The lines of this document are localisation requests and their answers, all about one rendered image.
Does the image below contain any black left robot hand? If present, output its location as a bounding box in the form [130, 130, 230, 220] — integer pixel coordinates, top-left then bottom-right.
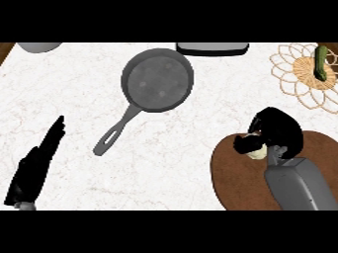
[3, 115, 67, 208]

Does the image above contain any grey frying pan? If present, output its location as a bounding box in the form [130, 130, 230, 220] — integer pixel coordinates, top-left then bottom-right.
[92, 47, 196, 157]

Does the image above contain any green vegetable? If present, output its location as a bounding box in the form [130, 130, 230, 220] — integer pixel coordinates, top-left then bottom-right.
[312, 44, 330, 82]

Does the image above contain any woven beige placemat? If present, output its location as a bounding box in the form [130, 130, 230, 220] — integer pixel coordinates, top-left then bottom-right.
[269, 42, 338, 116]

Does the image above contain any round brown cutting board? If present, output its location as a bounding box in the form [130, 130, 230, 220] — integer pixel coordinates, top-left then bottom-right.
[210, 129, 338, 211]

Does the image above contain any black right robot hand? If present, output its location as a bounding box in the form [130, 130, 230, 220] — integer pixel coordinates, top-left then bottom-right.
[232, 106, 306, 160]

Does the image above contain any pale cupcake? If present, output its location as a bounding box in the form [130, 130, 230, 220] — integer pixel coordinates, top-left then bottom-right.
[238, 132, 271, 161]

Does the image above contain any grey round bowl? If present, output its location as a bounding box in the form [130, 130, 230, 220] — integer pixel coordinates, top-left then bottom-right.
[17, 42, 64, 54]

